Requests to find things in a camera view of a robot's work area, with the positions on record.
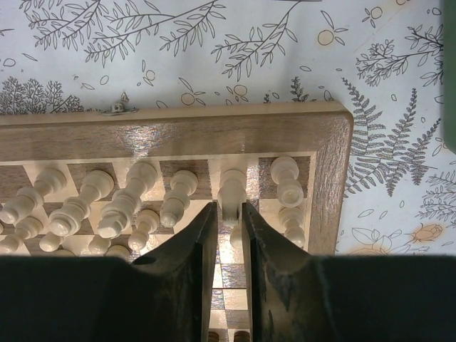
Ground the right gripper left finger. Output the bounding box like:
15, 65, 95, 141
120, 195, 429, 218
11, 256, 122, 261
1, 203, 217, 341

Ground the wooden chess board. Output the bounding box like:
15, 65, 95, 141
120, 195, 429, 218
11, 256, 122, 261
0, 100, 356, 342

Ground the white chess knight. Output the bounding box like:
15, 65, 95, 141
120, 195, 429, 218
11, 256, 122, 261
217, 169, 247, 227

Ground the floral table mat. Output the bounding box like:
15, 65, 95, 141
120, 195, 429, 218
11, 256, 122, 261
1, 1, 455, 255

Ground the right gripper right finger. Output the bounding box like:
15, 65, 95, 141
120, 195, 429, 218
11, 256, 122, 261
242, 203, 455, 341

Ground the green open box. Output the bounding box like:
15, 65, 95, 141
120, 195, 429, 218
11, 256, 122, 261
441, 0, 455, 153

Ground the white chess rook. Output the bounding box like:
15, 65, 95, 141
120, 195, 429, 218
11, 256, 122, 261
270, 156, 304, 207

